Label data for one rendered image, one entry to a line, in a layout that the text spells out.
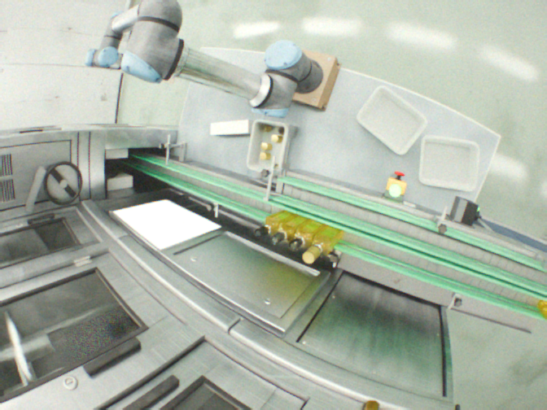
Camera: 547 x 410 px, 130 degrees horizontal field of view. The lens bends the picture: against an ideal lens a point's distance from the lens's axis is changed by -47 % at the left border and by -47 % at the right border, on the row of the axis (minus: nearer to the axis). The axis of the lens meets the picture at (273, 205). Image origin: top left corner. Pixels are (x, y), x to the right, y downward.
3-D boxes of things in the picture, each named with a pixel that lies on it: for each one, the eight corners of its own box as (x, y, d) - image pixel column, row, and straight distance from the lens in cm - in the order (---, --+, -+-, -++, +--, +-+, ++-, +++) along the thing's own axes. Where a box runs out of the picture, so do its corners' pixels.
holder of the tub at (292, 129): (255, 177, 117) (245, 179, 110) (264, 121, 114) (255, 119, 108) (286, 186, 108) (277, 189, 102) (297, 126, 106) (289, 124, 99)
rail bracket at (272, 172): (273, 196, 97) (255, 201, 86) (280, 154, 93) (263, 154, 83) (279, 198, 95) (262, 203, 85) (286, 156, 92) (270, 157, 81)
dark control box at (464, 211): (448, 215, 100) (452, 220, 92) (455, 194, 99) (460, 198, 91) (466, 220, 102) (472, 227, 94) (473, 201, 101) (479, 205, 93)
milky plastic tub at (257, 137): (255, 167, 115) (245, 167, 108) (264, 120, 114) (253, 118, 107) (288, 176, 107) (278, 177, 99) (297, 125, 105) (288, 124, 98)
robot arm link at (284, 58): (315, 55, 89) (301, 37, 78) (303, 89, 86) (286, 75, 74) (286, 50, 95) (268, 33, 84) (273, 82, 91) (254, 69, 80)
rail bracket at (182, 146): (188, 163, 145) (155, 165, 132) (190, 134, 143) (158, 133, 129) (193, 164, 141) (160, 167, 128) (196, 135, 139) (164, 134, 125)
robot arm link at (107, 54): (107, 35, 97) (99, 38, 107) (97, 65, 95) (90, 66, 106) (125, 40, 99) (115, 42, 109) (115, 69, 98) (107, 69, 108)
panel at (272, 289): (166, 203, 133) (109, 216, 117) (167, 198, 132) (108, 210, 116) (328, 278, 86) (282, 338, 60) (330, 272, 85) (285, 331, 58)
